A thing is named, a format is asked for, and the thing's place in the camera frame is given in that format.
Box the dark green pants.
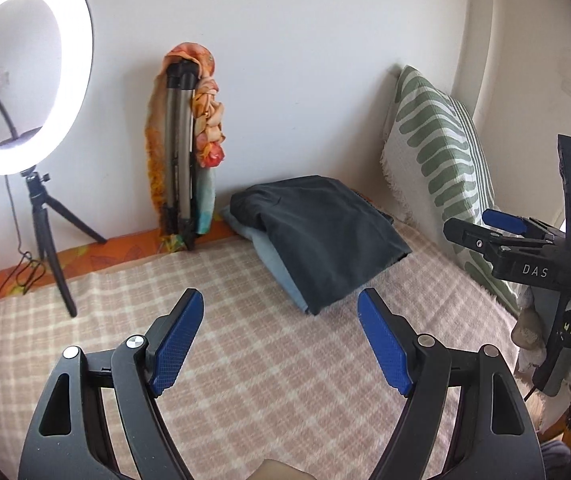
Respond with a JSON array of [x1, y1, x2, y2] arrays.
[[229, 176, 411, 315]]

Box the green leaf pattern pillow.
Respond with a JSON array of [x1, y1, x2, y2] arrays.
[[381, 65, 519, 315]]

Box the pink plaid bed blanket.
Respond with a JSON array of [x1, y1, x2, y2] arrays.
[[0, 221, 532, 480]]

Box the folded light blue garment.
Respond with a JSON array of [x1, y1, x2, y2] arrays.
[[220, 206, 309, 314]]

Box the folded silver tripod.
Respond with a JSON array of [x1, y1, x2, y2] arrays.
[[164, 58, 199, 250]]

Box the small black tripod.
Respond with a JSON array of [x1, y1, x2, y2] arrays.
[[21, 166, 108, 318]]

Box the orange patterned scarf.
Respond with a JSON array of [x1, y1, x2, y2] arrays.
[[144, 42, 225, 252]]

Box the black thin cable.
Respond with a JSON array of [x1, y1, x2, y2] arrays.
[[0, 173, 47, 322]]

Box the white ring light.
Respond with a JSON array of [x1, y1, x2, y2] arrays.
[[0, 0, 94, 176]]

